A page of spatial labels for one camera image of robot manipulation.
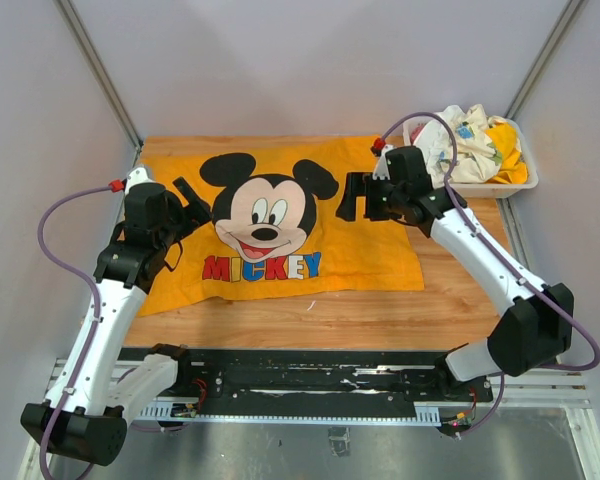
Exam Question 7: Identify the yellow pillowcase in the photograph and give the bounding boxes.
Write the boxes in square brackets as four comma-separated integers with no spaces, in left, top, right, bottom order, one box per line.
[141,137,424,316]

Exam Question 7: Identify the white cable duct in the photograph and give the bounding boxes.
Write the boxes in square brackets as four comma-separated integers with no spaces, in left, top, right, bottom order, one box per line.
[137,393,441,426]

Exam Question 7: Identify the aluminium frame post right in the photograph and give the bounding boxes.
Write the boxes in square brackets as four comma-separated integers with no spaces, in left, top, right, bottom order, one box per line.
[505,0,589,120]

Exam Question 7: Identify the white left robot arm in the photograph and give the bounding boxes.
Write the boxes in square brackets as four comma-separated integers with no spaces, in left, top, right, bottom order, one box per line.
[20,166,211,478]

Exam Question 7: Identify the aluminium frame post left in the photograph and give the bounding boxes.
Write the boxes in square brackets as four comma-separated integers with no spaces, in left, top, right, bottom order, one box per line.
[53,0,144,153]

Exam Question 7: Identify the aluminium frame post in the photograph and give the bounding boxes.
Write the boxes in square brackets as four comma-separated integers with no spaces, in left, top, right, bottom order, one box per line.
[505,0,589,120]
[53,0,144,153]

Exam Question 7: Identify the white crumpled cloth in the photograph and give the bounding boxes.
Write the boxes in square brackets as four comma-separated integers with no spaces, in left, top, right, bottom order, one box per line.
[412,104,501,188]

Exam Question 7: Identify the white plastic basket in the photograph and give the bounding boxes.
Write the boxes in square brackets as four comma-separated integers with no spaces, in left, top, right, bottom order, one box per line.
[403,115,538,198]

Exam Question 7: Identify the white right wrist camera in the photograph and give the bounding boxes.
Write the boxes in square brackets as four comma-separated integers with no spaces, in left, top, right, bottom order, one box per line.
[372,144,394,180]

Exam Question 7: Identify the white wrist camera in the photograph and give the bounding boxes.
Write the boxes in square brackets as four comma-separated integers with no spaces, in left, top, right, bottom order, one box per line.
[124,165,155,195]
[372,144,394,180]

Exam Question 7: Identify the yellow cloth in basket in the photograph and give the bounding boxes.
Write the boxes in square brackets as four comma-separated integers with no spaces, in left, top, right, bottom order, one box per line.
[486,123,529,185]

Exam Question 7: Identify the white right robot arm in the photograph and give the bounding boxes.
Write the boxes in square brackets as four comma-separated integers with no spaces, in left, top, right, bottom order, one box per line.
[336,146,574,390]

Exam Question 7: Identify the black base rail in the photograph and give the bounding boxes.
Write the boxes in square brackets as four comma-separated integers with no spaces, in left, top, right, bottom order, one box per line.
[114,347,556,416]

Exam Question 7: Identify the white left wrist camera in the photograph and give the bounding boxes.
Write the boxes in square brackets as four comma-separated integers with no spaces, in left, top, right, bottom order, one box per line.
[124,165,155,195]

